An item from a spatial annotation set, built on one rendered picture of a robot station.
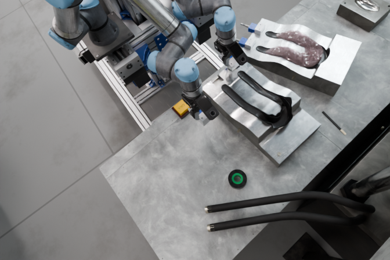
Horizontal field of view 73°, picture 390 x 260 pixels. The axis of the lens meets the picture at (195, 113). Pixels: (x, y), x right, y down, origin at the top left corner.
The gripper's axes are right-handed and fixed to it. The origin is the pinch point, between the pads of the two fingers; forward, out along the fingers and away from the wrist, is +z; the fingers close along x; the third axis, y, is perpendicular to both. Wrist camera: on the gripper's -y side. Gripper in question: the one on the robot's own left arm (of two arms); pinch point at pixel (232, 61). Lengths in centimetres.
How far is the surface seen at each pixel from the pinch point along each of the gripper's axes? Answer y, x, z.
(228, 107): -14.9, 16.9, 1.7
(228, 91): -8.6, 11.1, 3.6
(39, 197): 56, 165, 81
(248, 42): 4.8, -15.9, 9.3
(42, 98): 139, 124, 99
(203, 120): -13.5, 29.8, -7.4
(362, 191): -73, 6, -11
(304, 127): -44.7, -0.4, 2.2
